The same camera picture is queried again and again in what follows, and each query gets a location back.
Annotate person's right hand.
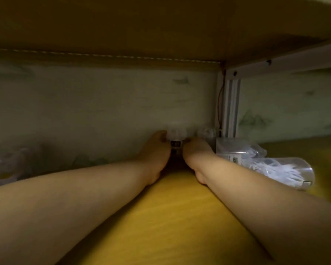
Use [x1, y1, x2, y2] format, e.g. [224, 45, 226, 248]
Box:
[182, 138, 220, 185]

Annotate person's left hand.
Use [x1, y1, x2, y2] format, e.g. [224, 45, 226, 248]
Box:
[139, 130, 171, 186]

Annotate wooden shelf board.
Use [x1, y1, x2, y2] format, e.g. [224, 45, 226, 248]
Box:
[0, 0, 331, 71]
[0, 135, 331, 265]

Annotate person's left forearm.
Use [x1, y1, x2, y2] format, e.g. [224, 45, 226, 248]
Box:
[0, 160, 152, 265]

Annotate person's right forearm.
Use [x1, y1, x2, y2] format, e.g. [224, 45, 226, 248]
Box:
[200, 157, 331, 265]

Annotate white metal crossbar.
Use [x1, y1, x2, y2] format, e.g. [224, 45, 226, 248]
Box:
[226, 41, 331, 79]

